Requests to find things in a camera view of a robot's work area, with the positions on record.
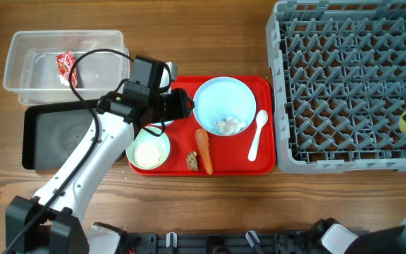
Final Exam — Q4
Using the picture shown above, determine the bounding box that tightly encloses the light blue plate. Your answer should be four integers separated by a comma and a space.
193, 77, 257, 136

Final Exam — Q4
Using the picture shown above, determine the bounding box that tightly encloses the green bowl with rice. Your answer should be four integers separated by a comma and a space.
125, 126, 171, 170

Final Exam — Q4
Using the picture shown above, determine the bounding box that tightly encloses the white tissue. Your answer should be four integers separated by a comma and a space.
214, 116, 247, 135

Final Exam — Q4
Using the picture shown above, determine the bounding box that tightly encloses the white plastic spoon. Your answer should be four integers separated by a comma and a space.
247, 109, 269, 162

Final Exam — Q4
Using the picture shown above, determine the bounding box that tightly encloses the red snack wrapper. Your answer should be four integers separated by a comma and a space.
56, 51, 78, 88

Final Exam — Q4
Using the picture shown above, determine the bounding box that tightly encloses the light blue small bowl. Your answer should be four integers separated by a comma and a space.
151, 121, 174, 127

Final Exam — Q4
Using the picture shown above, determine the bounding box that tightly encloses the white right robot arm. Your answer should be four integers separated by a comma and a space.
305, 218, 406, 254

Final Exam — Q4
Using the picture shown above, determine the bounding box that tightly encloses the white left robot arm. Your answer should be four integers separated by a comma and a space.
5, 88, 195, 253

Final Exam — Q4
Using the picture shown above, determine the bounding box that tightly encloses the grey dishwasher rack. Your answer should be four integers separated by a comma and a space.
266, 1, 406, 174

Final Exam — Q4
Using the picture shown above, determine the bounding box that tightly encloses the orange carrot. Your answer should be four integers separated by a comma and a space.
195, 128, 214, 175

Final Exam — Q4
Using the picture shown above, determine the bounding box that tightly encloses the brown shiitake mushroom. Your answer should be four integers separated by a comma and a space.
186, 151, 199, 171

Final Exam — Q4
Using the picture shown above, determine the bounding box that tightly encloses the red serving tray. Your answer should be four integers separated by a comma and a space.
130, 75, 276, 176

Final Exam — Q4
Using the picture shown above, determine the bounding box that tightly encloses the black tray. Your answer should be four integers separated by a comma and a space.
21, 102, 94, 170

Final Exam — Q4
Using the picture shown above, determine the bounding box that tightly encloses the clear plastic bin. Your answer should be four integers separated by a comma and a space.
3, 30, 130, 105

